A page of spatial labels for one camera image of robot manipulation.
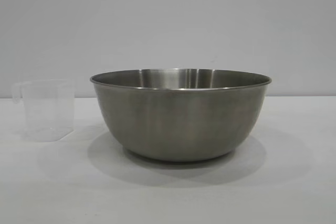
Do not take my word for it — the stainless steel mixing bowl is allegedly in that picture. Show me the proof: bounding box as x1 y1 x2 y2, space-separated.
88 68 273 162

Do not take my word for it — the clear plastic measuring cup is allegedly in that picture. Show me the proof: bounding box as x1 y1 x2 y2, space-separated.
12 79 75 142

